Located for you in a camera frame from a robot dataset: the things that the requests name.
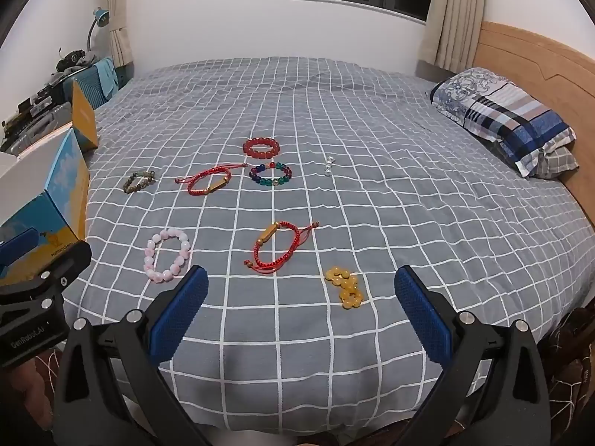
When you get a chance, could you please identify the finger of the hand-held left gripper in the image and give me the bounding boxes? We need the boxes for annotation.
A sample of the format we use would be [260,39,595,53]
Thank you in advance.
[0,240,93,330]
[0,227,39,271]

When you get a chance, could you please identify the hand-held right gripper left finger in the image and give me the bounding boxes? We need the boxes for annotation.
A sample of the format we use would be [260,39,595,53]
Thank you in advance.
[50,265,210,446]

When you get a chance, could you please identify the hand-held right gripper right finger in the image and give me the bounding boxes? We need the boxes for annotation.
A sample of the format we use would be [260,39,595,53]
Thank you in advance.
[394,265,552,446]

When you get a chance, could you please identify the blue orange cardboard box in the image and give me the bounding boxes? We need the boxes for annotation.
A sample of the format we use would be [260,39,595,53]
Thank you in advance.
[0,79,100,285]

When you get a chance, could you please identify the brown green bead bracelet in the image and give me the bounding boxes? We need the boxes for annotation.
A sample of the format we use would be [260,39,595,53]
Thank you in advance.
[123,170,158,194]

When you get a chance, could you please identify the multicolour glass bead bracelet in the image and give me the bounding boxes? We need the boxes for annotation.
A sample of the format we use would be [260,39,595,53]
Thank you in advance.
[250,162,293,190]

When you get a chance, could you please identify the person's left hand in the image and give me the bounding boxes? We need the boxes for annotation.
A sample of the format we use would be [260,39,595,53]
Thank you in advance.
[0,357,55,434]

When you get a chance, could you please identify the grey checked bed sheet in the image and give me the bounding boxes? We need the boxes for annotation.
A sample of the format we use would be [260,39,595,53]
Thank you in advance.
[59,56,595,446]

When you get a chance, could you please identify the teal cloth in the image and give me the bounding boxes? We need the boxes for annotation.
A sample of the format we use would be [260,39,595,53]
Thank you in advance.
[92,58,118,103]

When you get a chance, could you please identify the black gadget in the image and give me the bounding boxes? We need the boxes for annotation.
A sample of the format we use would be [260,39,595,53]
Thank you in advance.
[56,47,96,73]

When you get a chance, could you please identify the grey checked pillow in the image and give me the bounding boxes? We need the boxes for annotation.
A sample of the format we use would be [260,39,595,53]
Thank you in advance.
[534,146,580,180]

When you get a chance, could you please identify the blue plaid floral pillow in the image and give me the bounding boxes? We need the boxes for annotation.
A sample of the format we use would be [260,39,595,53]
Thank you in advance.
[427,67,577,178]

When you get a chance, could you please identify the teal desk lamp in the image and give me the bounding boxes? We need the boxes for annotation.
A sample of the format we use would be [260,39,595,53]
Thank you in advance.
[86,7,110,53]

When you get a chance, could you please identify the beige curtain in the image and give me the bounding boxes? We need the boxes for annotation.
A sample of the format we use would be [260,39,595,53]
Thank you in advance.
[417,0,490,68]
[103,0,136,81]

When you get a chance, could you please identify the wooden headboard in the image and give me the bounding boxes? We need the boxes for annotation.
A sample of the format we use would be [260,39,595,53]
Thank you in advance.
[471,21,595,226]

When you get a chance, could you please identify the pink bead bracelet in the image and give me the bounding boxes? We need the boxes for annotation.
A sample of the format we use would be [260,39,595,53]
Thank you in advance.
[144,227,192,282]

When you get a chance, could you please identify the yellow flower bead bracelet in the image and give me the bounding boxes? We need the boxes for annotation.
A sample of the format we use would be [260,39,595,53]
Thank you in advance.
[324,266,364,310]

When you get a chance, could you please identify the red cord bracelet gold tube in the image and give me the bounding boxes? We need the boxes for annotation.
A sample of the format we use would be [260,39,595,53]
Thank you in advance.
[244,220,321,276]
[175,164,248,196]

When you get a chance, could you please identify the red bead bracelet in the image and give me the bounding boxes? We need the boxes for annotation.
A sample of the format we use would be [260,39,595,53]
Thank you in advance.
[242,138,280,161]

